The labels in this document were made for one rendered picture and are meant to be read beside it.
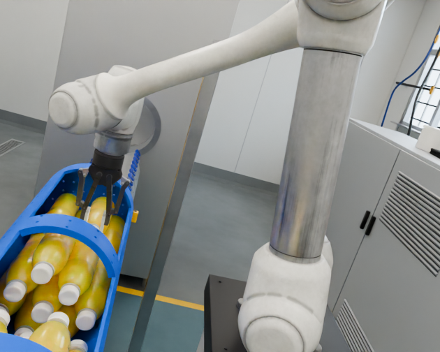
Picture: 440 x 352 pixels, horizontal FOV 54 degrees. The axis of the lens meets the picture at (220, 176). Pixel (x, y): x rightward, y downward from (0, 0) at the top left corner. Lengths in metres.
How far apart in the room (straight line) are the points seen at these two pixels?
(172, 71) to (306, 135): 0.31
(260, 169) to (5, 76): 3.48
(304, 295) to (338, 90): 0.36
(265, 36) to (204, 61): 0.14
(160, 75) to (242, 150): 5.03
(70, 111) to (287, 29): 0.46
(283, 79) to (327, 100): 5.07
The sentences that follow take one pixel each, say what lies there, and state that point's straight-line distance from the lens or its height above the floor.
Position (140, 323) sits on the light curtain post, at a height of 0.28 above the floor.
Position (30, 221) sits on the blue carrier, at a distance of 1.04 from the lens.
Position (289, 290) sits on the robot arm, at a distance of 0.81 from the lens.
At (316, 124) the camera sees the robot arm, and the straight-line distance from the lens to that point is 0.76.
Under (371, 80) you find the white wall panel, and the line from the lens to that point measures 6.12.
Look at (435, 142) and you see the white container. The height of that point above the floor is 1.52.
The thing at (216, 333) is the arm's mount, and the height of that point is 1.06.
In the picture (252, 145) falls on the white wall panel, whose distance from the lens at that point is 5.90.
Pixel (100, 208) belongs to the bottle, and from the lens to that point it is 1.29.
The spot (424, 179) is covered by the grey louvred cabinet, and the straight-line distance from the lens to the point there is 2.42.
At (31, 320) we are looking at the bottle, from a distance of 1.07.
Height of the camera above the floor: 1.68
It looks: 16 degrees down
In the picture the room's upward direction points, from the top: 17 degrees clockwise
